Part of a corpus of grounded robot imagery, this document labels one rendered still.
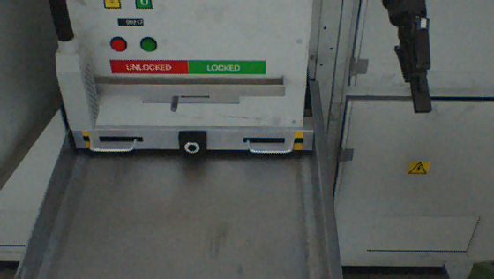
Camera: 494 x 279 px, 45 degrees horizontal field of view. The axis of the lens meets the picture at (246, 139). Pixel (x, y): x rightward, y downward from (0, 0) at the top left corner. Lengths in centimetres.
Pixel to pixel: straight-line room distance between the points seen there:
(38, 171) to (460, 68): 125
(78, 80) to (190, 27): 24
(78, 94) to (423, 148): 102
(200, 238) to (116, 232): 17
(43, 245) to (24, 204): 79
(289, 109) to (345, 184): 60
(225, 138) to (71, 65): 39
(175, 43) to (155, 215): 36
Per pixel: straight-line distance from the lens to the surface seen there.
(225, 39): 120
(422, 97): 119
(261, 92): 123
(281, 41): 121
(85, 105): 120
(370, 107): 166
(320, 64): 158
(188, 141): 133
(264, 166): 136
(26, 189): 199
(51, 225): 130
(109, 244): 124
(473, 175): 192
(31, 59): 151
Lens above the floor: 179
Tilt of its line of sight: 42 degrees down
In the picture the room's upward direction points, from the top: straight up
